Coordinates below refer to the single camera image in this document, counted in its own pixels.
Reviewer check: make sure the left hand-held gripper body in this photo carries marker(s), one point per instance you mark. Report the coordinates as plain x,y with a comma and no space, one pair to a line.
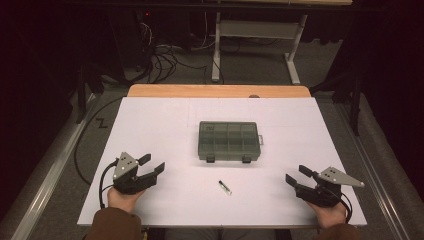
126,166

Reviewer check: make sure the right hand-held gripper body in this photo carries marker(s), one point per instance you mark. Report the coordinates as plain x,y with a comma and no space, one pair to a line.
328,190

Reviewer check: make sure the grey translucent compartment box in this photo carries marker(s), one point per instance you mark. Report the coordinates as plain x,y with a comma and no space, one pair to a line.
228,141

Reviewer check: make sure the person's right hand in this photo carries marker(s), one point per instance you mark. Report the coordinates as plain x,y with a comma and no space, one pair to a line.
330,215

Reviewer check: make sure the person's left hand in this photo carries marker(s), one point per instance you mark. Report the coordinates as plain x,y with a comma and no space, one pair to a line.
121,200

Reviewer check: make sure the white board sheet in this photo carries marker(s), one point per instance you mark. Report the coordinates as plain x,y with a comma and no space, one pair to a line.
173,133

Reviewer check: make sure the black metal stand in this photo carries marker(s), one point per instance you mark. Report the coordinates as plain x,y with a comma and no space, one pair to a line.
81,93
355,100

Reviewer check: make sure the aluminium floor rail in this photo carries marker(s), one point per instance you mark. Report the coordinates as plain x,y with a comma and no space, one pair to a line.
373,160
50,180

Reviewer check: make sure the white metal desk frame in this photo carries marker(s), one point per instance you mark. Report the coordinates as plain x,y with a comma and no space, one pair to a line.
256,29

